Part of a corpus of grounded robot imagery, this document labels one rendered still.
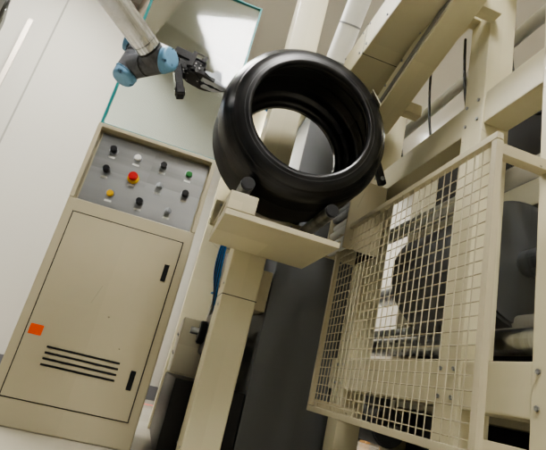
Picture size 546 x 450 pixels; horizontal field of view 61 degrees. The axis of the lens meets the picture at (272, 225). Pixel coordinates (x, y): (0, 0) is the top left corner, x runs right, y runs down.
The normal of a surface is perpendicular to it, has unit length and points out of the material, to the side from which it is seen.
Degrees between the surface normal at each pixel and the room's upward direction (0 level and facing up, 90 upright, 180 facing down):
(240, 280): 90
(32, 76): 90
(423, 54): 162
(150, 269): 90
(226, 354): 90
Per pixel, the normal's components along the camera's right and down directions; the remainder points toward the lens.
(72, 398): 0.26, -0.26
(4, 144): 0.59, -0.14
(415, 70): -0.13, 0.79
